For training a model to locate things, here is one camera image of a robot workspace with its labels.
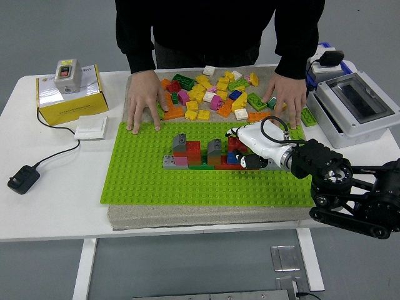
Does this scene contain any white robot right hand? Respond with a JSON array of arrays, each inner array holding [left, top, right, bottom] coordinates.
[[225, 122, 296, 171]]

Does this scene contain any person's left hand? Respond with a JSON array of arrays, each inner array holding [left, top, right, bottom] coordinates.
[[261, 72, 308, 130]]

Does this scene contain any person's right hand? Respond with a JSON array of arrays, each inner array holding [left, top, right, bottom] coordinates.
[[126, 70, 170, 136]]

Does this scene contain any green studded baseplate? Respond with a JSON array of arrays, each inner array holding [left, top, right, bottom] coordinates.
[[99, 120, 316, 208]]

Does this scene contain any grey rectangular brick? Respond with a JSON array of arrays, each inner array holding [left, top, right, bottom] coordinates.
[[162, 154, 189, 170], [259, 157, 283, 171]]

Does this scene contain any large dark green brick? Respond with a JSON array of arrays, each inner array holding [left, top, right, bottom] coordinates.
[[172, 73, 195, 91]]

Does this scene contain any yellow sloped brick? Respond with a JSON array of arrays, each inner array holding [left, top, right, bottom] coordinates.
[[231, 91, 248, 113]]

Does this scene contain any long red brick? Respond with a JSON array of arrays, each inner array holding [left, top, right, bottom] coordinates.
[[214, 154, 261, 171]]

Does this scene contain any grey sloped brick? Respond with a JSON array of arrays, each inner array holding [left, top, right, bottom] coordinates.
[[172, 133, 188, 153], [207, 138, 223, 158]]

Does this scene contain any white flat block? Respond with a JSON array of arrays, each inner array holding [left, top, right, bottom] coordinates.
[[309, 64, 345, 76]]

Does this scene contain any white power socket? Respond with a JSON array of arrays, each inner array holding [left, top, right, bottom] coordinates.
[[317, 45, 342, 68]]

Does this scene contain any black plug charger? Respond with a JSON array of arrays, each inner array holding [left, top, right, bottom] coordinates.
[[318, 49, 346, 68]]

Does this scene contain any blue plastic bin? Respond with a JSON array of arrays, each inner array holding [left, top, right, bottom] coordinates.
[[305, 41, 354, 92]]

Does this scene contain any yellow cardboard box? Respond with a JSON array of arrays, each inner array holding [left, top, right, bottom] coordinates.
[[36, 64, 109, 126]]

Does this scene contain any person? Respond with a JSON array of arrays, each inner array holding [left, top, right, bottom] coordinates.
[[114, 0, 326, 136]]

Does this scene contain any grey-brown mat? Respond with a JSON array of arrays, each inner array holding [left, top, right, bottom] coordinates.
[[107, 65, 313, 232]]

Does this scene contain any silver floor plate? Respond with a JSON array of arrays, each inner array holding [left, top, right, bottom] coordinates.
[[270, 245, 301, 272], [274, 276, 311, 300]]

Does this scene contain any white table leg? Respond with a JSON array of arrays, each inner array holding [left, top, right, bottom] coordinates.
[[72, 239, 98, 300], [296, 228, 325, 291]]

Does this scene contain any black power adapter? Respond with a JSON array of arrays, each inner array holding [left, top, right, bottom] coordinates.
[[7, 164, 41, 196]]

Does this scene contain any black charger cable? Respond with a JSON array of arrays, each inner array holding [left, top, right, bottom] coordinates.
[[307, 57, 322, 76]]

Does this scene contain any white wall switch panel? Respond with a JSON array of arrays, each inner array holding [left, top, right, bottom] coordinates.
[[74, 115, 109, 141]]

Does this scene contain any grey push-button switch box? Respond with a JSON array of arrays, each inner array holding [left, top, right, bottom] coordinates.
[[54, 58, 83, 94]]

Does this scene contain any white enclosure with clear lid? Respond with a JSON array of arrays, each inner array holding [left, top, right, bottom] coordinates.
[[306, 71, 400, 149]]

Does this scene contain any black adapter cord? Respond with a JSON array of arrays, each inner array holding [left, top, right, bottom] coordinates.
[[36, 107, 81, 168]]

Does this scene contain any grey metal base plate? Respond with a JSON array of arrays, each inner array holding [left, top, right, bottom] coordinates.
[[132, 289, 293, 300]]

